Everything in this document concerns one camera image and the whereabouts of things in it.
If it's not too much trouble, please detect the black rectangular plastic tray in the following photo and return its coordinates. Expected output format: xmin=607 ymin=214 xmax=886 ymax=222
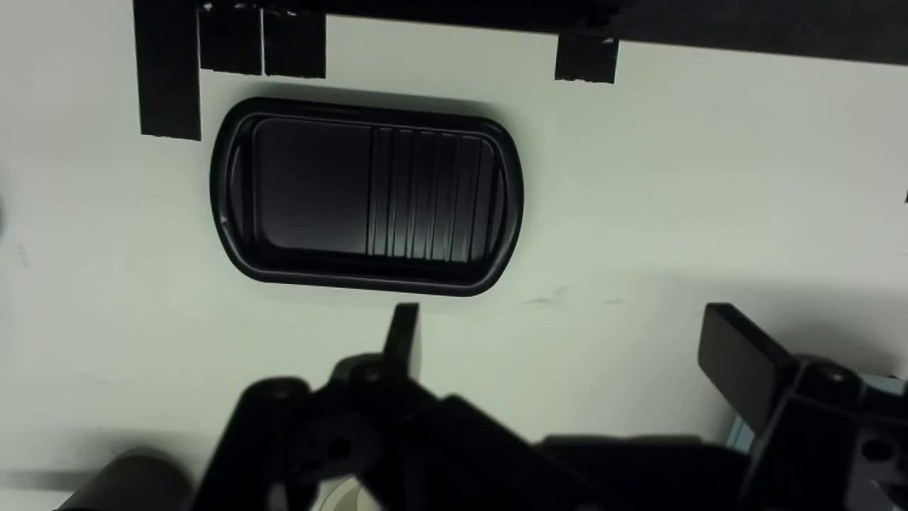
xmin=209 ymin=98 xmax=525 ymax=295

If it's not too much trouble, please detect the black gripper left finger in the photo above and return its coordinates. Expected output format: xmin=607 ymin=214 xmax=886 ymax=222
xmin=380 ymin=305 xmax=420 ymax=380

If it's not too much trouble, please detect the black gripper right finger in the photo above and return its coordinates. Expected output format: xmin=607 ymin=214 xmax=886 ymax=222
xmin=697 ymin=305 xmax=798 ymax=434

